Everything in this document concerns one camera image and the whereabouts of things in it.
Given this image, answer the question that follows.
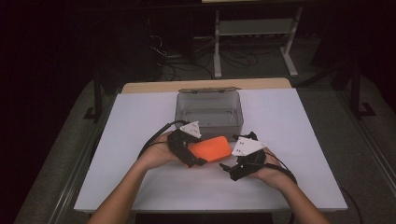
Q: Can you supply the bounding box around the orange phone case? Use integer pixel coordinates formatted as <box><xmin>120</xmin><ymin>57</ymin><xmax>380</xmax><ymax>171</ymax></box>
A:
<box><xmin>187</xmin><ymin>135</ymin><xmax>233</xmax><ymax>163</ymax></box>

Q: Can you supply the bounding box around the black metal stand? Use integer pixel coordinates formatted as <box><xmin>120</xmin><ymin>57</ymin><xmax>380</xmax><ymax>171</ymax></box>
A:
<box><xmin>83</xmin><ymin>69</ymin><xmax>104</xmax><ymax>123</ymax></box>
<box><xmin>351</xmin><ymin>62</ymin><xmax>376</xmax><ymax>119</ymax></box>

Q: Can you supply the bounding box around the right hand-held gripper cable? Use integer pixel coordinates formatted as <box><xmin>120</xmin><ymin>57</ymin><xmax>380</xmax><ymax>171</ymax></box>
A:
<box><xmin>246</xmin><ymin>151</ymin><xmax>298</xmax><ymax>185</ymax></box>

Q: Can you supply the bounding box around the black floor cable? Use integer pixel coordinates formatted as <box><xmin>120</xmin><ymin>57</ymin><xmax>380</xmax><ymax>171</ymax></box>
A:
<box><xmin>340</xmin><ymin>186</ymin><xmax>364</xmax><ymax>224</ymax></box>

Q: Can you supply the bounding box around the grey metal desk frame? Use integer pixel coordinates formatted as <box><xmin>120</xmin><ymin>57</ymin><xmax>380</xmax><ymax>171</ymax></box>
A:
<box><xmin>201</xmin><ymin>0</ymin><xmax>304</xmax><ymax>78</ymax></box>

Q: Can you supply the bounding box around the white table board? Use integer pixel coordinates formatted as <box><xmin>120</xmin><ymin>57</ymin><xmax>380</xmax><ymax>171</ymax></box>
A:
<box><xmin>74</xmin><ymin>88</ymin><xmax>348</xmax><ymax>214</ymax></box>

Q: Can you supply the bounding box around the hand-held gripper cable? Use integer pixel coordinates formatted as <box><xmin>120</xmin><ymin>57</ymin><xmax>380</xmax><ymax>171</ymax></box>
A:
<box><xmin>137</xmin><ymin>119</ymin><xmax>190</xmax><ymax>160</ymax></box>
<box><xmin>246</xmin><ymin>151</ymin><xmax>298</xmax><ymax>185</ymax></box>

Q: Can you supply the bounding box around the person's right hand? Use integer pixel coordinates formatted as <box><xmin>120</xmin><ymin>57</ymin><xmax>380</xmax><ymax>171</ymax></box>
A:
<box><xmin>251</xmin><ymin>150</ymin><xmax>297</xmax><ymax>191</ymax></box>

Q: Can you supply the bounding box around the person's left hand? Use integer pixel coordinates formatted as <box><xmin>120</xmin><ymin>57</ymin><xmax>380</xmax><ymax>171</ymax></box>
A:
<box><xmin>136</xmin><ymin>133</ymin><xmax>183</xmax><ymax>171</ymax></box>

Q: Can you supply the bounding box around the wooden table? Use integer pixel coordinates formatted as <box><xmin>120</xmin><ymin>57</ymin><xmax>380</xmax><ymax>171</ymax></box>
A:
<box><xmin>120</xmin><ymin>77</ymin><xmax>292</xmax><ymax>94</ymax></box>

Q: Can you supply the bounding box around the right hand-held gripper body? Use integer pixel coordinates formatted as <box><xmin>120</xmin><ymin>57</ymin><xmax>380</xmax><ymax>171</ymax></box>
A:
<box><xmin>229</xmin><ymin>137</ymin><xmax>268</xmax><ymax>182</ymax></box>

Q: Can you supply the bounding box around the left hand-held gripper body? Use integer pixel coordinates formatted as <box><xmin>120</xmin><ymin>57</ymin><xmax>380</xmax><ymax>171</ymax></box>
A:
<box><xmin>167</xmin><ymin>120</ymin><xmax>203</xmax><ymax>169</ymax></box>

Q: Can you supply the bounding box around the aluminium floor rail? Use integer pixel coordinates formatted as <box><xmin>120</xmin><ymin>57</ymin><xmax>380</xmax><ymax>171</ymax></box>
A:
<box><xmin>337</xmin><ymin>90</ymin><xmax>396</xmax><ymax>188</ymax></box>
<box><xmin>48</xmin><ymin>92</ymin><xmax>118</xmax><ymax>224</ymax></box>

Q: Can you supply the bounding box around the grey transparent plastic box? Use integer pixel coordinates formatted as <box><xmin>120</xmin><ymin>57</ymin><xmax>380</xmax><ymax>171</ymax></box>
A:
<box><xmin>174</xmin><ymin>87</ymin><xmax>245</xmax><ymax>143</ymax></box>

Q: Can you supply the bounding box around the left hand-held gripper cable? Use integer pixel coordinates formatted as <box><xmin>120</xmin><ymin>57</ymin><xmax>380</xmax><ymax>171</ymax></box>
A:
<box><xmin>137</xmin><ymin>119</ymin><xmax>190</xmax><ymax>160</ymax></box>

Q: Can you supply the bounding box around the tangle of black floor cables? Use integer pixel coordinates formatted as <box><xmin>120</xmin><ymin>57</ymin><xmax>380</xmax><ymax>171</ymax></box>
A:
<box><xmin>148</xmin><ymin>34</ymin><xmax>260</xmax><ymax>81</ymax></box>

